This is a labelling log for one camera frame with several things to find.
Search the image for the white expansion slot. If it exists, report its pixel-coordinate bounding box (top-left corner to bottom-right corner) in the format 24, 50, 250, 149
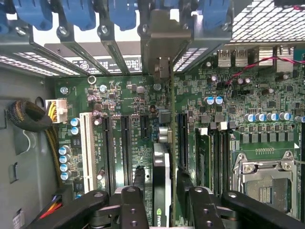
79, 111, 98, 193

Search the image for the long black expansion slot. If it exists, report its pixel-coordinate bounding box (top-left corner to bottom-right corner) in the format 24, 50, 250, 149
177, 113, 189, 170
120, 115, 133, 189
102, 115, 115, 195

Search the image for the black sleeved power cable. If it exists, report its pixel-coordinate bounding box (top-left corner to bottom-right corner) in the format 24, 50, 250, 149
7, 99, 64, 189

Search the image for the CPU socket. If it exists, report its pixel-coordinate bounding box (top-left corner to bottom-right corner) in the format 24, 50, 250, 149
232, 151, 301, 220

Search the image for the short black expansion slot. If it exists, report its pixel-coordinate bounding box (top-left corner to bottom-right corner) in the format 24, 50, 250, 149
140, 115, 151, 140

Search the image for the green motherboard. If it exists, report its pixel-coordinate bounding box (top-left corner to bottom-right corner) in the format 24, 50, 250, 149
54, 42, 305, 229

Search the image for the blue card retention latch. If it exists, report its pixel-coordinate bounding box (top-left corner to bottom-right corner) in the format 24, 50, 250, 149
68, 0, 96, 31
197, 0, 232, 31
108, 0, 138, 32
11, 0, 53, 31

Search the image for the open dark PC case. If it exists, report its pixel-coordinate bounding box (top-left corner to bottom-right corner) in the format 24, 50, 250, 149
0, 0, 305, 229

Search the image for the white power connector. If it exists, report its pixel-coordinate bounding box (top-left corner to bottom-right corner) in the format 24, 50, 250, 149
45, 99, 68, 124

